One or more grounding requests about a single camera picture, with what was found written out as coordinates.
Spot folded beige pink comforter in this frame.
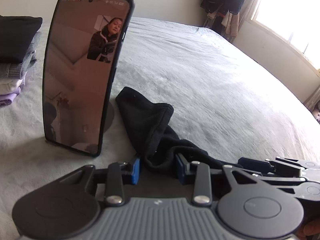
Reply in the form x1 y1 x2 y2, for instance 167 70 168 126
303 86 320 123

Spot grey bed sheet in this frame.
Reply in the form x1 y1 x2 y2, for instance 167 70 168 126
1 17 319 239

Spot round phone stand base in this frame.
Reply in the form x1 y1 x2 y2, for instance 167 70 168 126
104 102 114 133

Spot black smartphone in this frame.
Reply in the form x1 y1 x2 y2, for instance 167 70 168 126
42 0 135 157

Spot beige black raglan sweatshirt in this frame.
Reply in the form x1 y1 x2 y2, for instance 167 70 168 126
116 87 228 174

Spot window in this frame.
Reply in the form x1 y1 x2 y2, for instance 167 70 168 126
249 0 319 74

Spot dark hanging clothes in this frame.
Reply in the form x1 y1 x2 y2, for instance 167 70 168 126
199 0 251 38

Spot person's right hand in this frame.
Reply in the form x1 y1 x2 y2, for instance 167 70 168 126
296 218 320 240

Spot stack of folded clothes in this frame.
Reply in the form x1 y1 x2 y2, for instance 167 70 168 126
1 16 43 107

